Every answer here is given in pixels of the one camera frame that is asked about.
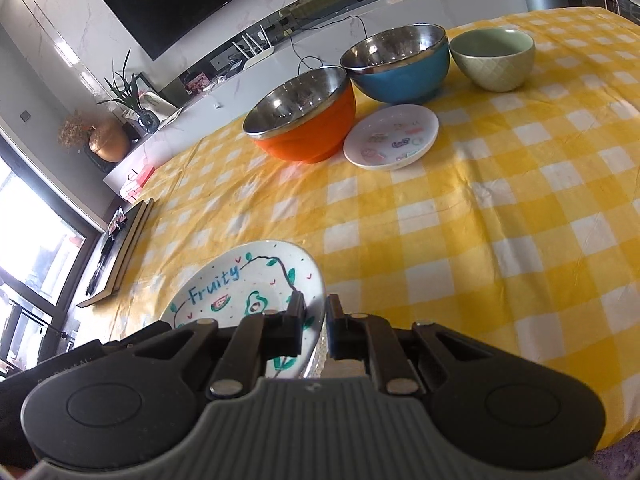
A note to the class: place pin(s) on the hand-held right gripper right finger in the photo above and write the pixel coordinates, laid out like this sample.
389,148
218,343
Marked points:
336,335

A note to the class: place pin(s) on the blue steel bowl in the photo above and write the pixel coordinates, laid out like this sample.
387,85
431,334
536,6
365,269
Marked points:
400,80

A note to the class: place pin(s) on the pink box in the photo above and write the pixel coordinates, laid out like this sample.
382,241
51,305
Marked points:
137,180

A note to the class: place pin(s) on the small white heater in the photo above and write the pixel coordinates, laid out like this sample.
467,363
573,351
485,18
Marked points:
614,2

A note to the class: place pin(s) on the orange steel bowl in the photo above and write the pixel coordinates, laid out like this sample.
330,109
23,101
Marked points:
310,135

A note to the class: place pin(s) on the copper vase with dried flowers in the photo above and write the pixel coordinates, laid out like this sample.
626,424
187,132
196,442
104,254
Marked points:
110,142

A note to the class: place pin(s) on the black television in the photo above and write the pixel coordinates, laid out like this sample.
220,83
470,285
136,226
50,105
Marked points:
200,0

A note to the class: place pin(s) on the green ceramic bowl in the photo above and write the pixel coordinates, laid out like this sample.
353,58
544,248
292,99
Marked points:
495,72

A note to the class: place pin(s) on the large white fruit-print plate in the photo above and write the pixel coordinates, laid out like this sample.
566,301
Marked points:
225,280

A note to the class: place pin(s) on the small white sticker plate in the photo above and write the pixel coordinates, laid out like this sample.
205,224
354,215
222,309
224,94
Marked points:
390,135

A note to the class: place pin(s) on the white router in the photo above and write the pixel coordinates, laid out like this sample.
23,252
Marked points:
260,57

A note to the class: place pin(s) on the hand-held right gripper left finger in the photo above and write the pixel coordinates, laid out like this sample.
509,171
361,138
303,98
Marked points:
292,331

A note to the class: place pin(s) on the yellow checked tablecloth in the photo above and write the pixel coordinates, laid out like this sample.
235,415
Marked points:
500,210

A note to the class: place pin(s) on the green plant in glass vase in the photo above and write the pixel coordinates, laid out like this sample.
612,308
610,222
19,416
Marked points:
145,120

